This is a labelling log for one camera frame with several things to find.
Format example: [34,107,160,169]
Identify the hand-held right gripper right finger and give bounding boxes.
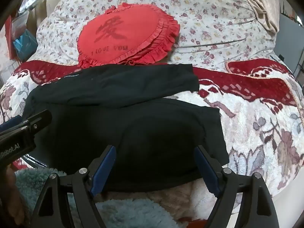
[194,144,280,228]

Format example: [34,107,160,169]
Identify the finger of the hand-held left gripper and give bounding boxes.
[22,110,53,135]

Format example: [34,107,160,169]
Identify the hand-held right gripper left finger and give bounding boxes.
[30,144,117,228]

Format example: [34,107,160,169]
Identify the black pants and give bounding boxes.
[22,64,230,193]

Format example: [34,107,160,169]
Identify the person's left hand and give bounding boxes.
[0,165,25,225]

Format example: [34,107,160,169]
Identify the beige fluffy blanket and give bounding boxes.
[104,178,219,221]

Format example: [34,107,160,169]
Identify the teal fluffy blanket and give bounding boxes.
[14,167,181,228]

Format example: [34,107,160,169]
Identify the red and white floral blanket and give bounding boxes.
[0,58,304,222]

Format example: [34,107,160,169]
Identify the blue gift bag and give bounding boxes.
[13,32,38,61]

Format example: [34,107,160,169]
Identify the red bag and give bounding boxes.
[5,15,19,60]

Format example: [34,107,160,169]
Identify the clear plastic bag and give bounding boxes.
[18,0,45,15]

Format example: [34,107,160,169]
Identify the red heart-shaped ruffled pillow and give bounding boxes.
[77,3,181,69]

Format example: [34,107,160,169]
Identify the grey board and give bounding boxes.
[273,13,304,75]

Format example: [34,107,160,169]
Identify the small-flowered white quilt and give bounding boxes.
[36,0,279,72]

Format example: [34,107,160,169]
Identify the beige cloth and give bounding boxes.
[240,0,281,34]

